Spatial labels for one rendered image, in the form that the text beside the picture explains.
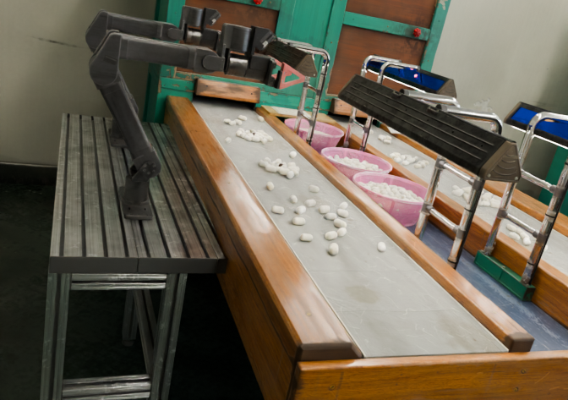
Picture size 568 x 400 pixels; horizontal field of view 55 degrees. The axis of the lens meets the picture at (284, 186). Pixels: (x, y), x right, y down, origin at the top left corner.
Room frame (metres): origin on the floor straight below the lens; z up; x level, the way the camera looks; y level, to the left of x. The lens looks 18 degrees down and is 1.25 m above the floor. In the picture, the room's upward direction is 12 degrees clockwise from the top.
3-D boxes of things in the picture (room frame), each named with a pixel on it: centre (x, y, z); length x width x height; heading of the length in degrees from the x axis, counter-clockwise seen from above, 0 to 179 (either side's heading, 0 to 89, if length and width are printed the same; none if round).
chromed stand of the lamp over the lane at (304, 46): (2.10, 0.04, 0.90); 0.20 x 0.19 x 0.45; 22
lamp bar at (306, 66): (2.08, 0.12, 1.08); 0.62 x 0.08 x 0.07; 22
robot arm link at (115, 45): (1.34, 0.37, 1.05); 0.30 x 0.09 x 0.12; 114
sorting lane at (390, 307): (1.65, 0.01, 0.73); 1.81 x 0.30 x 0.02; 22
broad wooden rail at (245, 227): (1.58, 0.21, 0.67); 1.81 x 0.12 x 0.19; 22
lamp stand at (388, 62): (2.25, -0.33, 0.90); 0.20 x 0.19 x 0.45; 22
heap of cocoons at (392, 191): (1.67, -0.34, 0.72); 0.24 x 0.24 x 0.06
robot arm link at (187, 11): (1.96, 0.46, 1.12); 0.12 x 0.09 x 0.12; 114
